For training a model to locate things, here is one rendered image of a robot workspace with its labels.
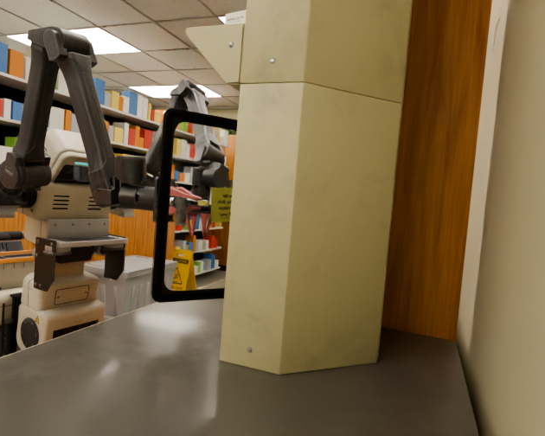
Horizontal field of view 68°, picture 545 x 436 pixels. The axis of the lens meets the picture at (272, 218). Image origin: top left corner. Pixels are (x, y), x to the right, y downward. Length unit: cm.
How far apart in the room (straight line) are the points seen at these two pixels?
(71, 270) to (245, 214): 98
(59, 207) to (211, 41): 88
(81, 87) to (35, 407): 73
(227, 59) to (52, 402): 57
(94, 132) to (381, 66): 67
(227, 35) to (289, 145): 22
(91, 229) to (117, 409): 98
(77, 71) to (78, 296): 78
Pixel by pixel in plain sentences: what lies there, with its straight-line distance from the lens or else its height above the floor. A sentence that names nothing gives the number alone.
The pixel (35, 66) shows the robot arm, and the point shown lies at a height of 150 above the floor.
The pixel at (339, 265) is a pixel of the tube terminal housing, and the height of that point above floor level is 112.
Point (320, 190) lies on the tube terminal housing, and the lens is 67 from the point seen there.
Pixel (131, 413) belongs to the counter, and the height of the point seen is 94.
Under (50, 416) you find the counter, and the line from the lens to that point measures 61.
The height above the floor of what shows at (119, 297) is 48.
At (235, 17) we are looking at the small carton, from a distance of 85.
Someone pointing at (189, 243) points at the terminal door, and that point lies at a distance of 88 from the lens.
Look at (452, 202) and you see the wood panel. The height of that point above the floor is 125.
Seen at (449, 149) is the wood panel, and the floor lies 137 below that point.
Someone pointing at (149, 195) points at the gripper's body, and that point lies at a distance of 96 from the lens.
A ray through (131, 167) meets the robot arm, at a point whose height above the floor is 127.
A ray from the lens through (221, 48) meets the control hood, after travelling 74.
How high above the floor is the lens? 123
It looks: 3 degrees down
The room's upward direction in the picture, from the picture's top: 5 degrees clockwise
